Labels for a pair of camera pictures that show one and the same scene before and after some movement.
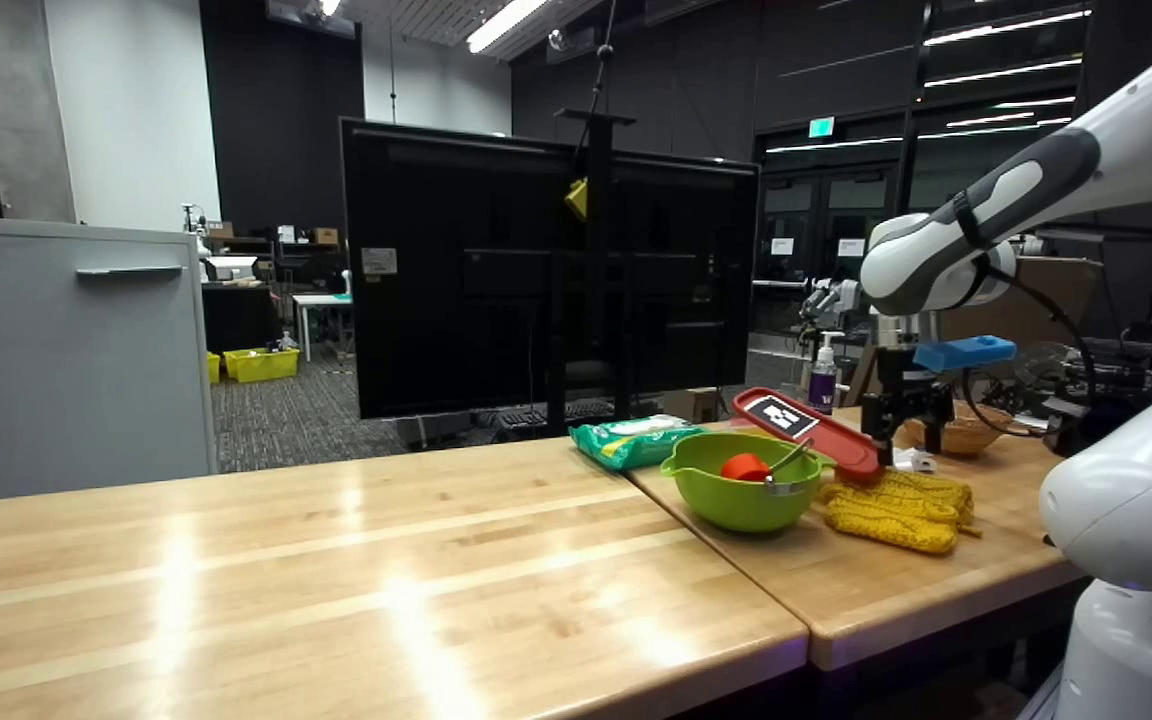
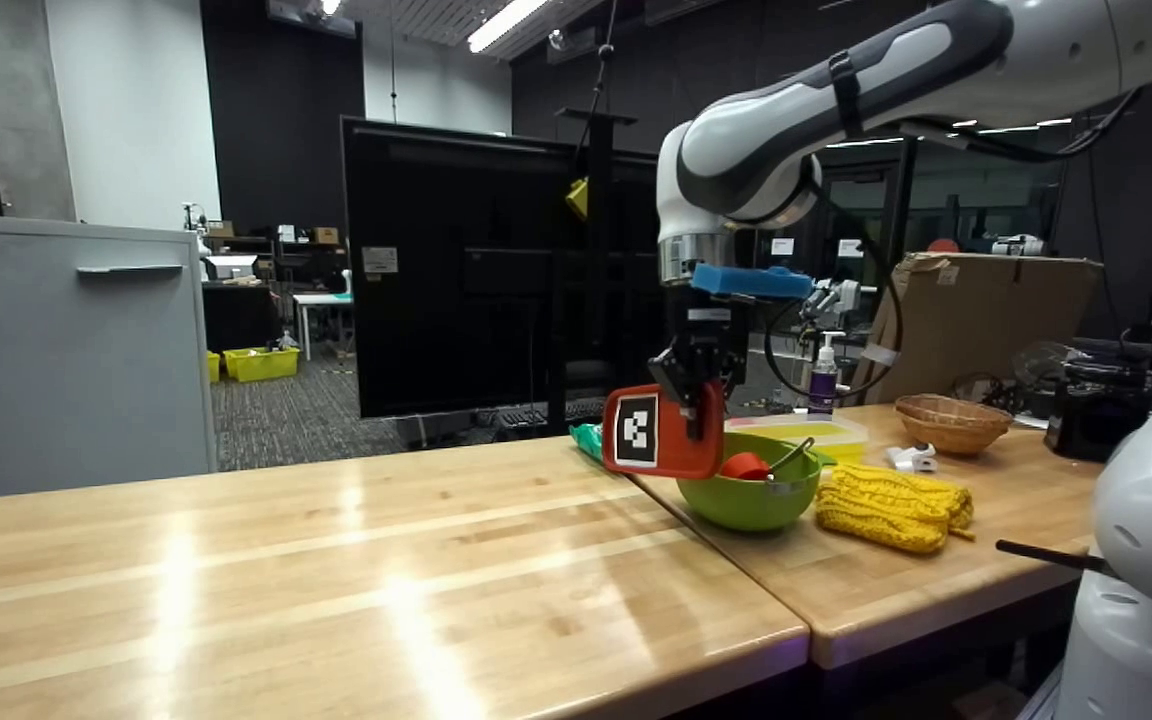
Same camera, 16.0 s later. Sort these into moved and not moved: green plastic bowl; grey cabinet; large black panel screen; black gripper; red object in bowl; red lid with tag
Moved: black gripper; red lid with tag
Not moved: grey cabinet; large black panel screen; green plastic bowl; red object in bowl
